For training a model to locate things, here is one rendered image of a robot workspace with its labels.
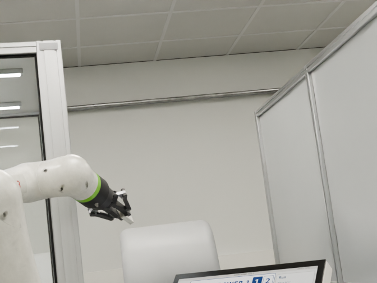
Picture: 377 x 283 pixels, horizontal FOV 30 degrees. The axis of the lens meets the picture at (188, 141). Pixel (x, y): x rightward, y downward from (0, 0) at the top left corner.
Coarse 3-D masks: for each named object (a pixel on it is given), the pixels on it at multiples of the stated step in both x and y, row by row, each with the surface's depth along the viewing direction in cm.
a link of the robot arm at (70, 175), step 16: (48, 160) 183; (64, 160) 179; (80, 160) 180; (48, 176) 179; (64, 176) 177; (80, 176) 178; (96, 176) 187; (48, 192) 181; (64, 192) 179; (80, 192) 181; (96, 192) 187
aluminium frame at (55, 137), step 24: (0, 48) 222; (24, 48) 224; (48, 48) 225; (48, 72) 223; (48, 96) 222; (48, 120) 221; (48, 144) 219; (72, 216) 217; (72, 240) 216; (72, 264) 214
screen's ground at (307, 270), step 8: (248, 272) 205; (256, 272) 203; (264, 272) 201; (272, 272) 200; (280, 272) 198; (288, 272) 196; (296, 272) 195; (304, 272) 193; (312, 272) 192; (184, 280) 217; (192, 280) 215; (280, 280) 196; (288, 280) 194; (296, 280) 193; (304, 280) 191; (312, 280) 190
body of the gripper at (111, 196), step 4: (112, 192) 197; (108, 196) 194; (112, 196) 196; (116, 196) 198; (108, 200) 195; (112, 200) 199; (116, 200) 200; (104, 204) 194; (108, 204) 195; (96, 208) 195; (100, 208) 195; (104, 208) 196
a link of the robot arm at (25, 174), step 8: (8, 168) 179; (16, 168) 179; (24, 168) 181; (32, 168) 182; (16, 176) 174; (24, 176) 178; (32, 176) 180; (24, 184) 176; (32, 184) 180; (24, 192) 176; (32, 192) 180; (40, 192) 181; (24, 200) 180; (32, 200) 184
